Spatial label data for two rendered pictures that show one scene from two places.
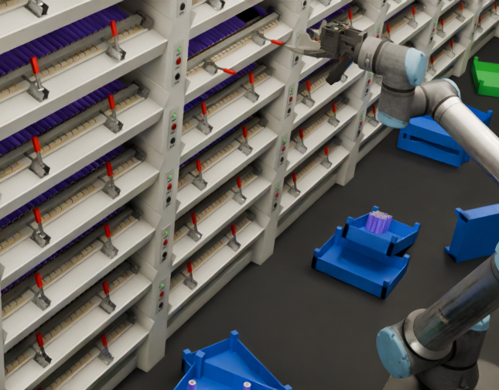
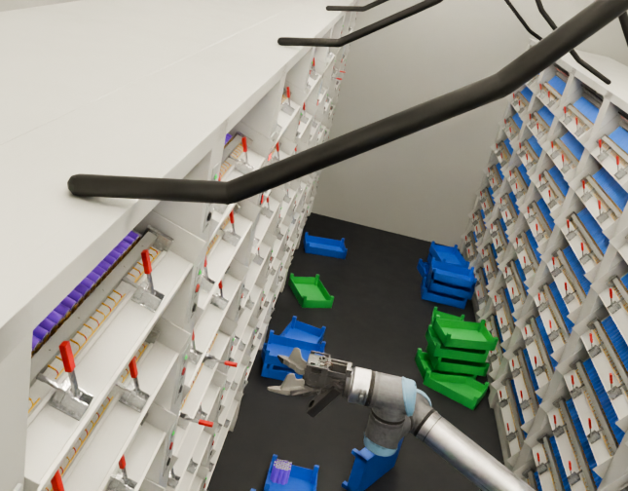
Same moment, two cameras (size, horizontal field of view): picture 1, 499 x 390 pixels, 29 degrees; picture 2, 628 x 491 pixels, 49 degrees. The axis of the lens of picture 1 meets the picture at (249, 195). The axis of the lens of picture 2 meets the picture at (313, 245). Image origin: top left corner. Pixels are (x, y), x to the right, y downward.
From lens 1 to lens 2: 122 cm
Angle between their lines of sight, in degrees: 24
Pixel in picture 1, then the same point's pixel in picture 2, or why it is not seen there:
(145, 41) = (143, 446)
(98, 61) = not seen: outside the picture
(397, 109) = (391, 439)
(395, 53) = (390, 387)
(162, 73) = (155, 467)
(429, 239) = (324, 475)
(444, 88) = (421, 403)
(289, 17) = (227, 324)
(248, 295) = not seen: outside the picture
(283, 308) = not seen: outside the picture
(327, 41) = (313, 377)
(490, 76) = (305, 287)
